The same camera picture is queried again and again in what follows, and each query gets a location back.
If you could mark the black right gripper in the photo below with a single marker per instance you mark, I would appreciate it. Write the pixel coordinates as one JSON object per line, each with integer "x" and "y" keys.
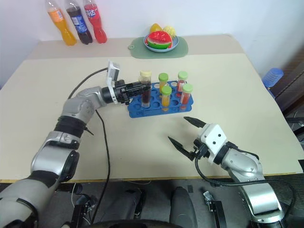
{"x": 201, "y": 152}

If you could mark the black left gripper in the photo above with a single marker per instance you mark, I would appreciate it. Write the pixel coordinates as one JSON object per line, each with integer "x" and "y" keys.
{"x": 121, "y": 93}

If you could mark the dark liquid tube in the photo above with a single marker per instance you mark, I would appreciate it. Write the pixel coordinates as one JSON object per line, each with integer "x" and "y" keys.
{"x": 145, "y": 98}

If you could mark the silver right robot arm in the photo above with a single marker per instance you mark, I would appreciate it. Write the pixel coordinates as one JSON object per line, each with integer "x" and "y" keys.
{"x": 242, "y": 166}

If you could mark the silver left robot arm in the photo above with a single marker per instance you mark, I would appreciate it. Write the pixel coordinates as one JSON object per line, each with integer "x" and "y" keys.
{"x": 71, "y": 107}

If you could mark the blue test tube rack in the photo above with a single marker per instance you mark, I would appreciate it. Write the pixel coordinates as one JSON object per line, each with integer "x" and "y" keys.
{"x": 156, "y": 108}

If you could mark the orange liquid tube, green cap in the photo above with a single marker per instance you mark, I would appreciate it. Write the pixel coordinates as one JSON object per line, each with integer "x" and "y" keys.
{"x": 165, "y": 99}
{"x": 163, "y": 82}

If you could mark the red liquid tube, green cap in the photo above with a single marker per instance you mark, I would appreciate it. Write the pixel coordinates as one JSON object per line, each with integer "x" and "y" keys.
{"x": 185, "y": 98}
{"x": 182, "y": 79}

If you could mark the toy watermelon slice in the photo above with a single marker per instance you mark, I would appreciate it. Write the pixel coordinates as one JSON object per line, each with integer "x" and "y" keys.
{"x": 159, "y": 40}

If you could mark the light blue plate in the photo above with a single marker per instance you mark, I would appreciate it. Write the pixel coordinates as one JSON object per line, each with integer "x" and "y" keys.
{"x": 174, "y": 44}

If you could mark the green cutting mat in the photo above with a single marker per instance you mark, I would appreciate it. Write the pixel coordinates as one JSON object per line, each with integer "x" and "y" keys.
{"x": 181, "y": 51}

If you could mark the orange yellow toy mango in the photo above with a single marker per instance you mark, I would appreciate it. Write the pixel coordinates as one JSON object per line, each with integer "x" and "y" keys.
{"x": 154, "y": 28}

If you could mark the yellow toy pineapple piece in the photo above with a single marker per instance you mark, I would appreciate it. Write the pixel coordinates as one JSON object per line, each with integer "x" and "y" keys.
{"x": 169, "y": 31}

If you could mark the dark rounded grey shape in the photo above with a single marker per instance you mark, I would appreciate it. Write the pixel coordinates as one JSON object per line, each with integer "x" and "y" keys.
{"x": 183, "y": 206}
{"x": 126, "y": 204}

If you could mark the red soda bottle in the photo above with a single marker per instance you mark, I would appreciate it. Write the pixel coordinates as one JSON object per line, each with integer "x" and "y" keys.
{"x": 97, "y": 26}

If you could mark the cola bottle, blue label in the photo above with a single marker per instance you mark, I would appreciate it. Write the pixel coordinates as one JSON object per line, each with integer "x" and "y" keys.
{"x": 79, "y": 26}

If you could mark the orange soda bottle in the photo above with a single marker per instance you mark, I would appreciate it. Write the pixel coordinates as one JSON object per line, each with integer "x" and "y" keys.
{"x": 65, "y": 31}

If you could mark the black office chair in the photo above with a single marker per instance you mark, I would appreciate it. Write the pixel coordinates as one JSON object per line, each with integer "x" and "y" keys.
{"x": 297, "y": 123}

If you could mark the dark wooden cabinet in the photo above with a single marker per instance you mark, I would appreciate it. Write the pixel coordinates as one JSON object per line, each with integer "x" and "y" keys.
{"x": 292, "y": 88}

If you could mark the black mesh chair back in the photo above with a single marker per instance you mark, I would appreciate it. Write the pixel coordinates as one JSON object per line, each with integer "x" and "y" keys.
{"x": 297, "y": 194}

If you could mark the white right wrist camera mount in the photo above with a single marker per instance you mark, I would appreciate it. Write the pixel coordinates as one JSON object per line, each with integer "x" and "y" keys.
{"x": 213, "y": 137}

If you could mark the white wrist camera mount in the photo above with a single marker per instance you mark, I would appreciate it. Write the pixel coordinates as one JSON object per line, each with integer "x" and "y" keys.
{"x": 213, "y": 137}
{"x": 111, "y": 72}

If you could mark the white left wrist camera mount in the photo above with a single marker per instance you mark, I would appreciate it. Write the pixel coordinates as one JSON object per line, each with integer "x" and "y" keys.
{"x": 111, "y": 72}

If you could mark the black metal bracket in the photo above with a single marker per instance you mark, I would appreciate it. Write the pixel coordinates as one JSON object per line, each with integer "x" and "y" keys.
{"x": 82, "y": 209}
{"x": 215, "y": 209}

